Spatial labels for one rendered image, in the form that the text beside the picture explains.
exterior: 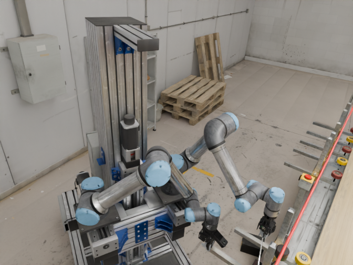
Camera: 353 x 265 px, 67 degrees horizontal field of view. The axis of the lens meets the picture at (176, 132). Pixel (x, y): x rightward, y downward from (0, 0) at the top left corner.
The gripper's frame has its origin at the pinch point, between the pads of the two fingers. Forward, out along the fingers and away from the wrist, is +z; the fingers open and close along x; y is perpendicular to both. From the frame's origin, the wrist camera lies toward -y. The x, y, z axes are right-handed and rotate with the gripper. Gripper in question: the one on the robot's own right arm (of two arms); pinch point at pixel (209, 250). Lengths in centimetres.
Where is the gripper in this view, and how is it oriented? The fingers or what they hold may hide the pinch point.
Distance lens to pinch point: 176.8
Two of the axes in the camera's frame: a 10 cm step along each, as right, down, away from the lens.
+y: -7.9, -3.5, 5.1
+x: -6.1, 3.7, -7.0
